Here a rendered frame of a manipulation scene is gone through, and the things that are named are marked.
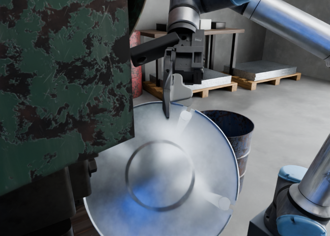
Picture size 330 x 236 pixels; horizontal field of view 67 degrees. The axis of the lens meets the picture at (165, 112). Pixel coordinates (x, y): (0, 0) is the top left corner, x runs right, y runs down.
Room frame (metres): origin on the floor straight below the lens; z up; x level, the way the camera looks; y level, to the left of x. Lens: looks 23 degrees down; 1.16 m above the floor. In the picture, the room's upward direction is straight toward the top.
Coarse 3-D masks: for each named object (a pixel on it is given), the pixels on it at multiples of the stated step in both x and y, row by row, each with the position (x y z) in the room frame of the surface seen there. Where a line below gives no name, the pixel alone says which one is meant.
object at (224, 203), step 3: (222, 198) 0.35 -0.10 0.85; (225, 198) 0.35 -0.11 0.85; (219, 201) 0.35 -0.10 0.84; (222, 201) 0.35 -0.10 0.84; (225, 201) 0.35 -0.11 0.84; (228, 201) 0.35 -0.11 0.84; (219, 204) 0.35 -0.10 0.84; (222, 204) 0.35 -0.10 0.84; (225, 204) 0.35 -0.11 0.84; (228, 204) 0.35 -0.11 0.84; (222, 207) 0.34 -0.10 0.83; (225, 207) 0.34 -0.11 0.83; (228, 207) 0.34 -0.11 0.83
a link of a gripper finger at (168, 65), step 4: (168, 56) 0.51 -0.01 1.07; (168, 60) 0.50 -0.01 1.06; (168, 64) 0.49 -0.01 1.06; (172, 64) 0.50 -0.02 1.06; (164, 68) 0.49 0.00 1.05; (168, 68) 0.49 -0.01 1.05; (172, 68) 0.51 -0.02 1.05; (164, 72) 0.48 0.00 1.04; (168, 72) 0.49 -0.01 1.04; (172, 72) 0.51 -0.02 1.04; (164, 76) 0.48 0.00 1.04; (168, 76) 0.48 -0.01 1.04; (164, 80) 0.48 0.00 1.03; (168, 80) 0.48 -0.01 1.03; (164, 84) 0.47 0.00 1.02; (168, 84) 0.48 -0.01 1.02; (164, 88) 0.47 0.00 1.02; (168, 88) 0.47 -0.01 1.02
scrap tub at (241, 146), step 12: (216, 120) 1.67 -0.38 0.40; (228, 120) 1.64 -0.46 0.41; (240, 120) 1.58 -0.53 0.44; (228, 132) 1.63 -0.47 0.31; (240, 132) 1.57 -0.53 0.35; (252, 132) 1.36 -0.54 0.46; (240, 144) 1.28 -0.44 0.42; (240, 156) 1.29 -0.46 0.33; (240, 168) 1.30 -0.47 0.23; (240, 180) 1.32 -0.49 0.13
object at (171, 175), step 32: (160, 128) 0.45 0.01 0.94; (192, 128) 0.44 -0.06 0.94; (96, 160) 0.40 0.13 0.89; (128, 160) 0.40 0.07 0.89; (160, 160) 0.40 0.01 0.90; (192, 160) 0.40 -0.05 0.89; (224, 160) 0.40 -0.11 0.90; (96, 192) 0.36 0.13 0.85; (128, 192) 0.36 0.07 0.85; (160, 192) 0.36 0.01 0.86; (192, 192) 0.36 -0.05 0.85; (224, 192) 0.36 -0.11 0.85; (96, 224) 0.33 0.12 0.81; (128, 224) 0.33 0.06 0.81; (160, 224) 0.33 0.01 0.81; (192, 224) 0.33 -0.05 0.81; (224, 224) 0.32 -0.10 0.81
